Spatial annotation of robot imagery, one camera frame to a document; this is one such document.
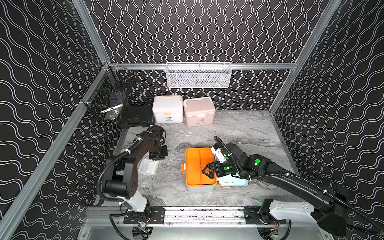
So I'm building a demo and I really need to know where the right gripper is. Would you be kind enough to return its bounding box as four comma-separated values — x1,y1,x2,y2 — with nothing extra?
200,160,241,180

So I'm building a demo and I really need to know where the white wire wall basket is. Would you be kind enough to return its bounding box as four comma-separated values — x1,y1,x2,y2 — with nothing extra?
165,62,233,89

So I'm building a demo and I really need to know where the white gauze packet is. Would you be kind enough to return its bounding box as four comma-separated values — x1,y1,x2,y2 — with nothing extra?
139,159,159,176

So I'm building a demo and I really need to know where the light blue first aid box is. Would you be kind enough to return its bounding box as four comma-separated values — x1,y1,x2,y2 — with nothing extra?
187,156,249,193

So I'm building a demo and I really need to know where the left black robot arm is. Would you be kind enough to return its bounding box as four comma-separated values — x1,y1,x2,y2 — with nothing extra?
97,125,168,219

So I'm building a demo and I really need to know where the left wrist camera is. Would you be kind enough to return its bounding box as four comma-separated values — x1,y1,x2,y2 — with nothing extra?
147,125,167,146

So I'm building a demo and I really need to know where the white first aid box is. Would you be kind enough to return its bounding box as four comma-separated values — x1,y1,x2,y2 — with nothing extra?
153,95,184,124

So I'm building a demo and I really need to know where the pink first aid box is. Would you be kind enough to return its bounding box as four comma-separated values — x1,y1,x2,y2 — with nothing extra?
183,97,216,128

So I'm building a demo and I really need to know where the black wire wall basket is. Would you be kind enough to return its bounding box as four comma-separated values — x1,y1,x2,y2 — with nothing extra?
85,66,138,123

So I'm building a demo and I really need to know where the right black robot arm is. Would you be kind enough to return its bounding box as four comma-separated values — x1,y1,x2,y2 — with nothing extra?
202,136,384,237

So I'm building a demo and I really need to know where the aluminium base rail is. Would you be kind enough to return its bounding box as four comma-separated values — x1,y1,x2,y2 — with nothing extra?
84,204,318,227

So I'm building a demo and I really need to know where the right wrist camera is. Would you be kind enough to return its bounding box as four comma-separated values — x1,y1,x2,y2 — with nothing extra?
211,143,243,164

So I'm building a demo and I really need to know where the black plastic tool case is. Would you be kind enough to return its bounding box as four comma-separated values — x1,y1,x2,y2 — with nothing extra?
118,106,155,129

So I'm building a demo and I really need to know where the orange tray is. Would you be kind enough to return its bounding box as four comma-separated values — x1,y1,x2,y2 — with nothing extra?
181,148,217,189

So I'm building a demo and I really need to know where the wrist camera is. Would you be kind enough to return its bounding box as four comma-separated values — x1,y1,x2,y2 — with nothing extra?
147,125,167,146
211,143,243,164

